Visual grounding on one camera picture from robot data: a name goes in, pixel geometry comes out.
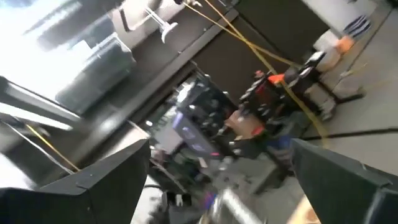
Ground thin yellow cable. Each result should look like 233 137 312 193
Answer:
26 124 80 172

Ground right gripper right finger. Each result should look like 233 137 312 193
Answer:
290 138 398 224

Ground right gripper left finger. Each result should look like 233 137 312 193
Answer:
0 138 152 224

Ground computer monitor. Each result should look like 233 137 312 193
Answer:
172 111 220 158

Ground cardboard box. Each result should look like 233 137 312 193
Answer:
225 110 265 139

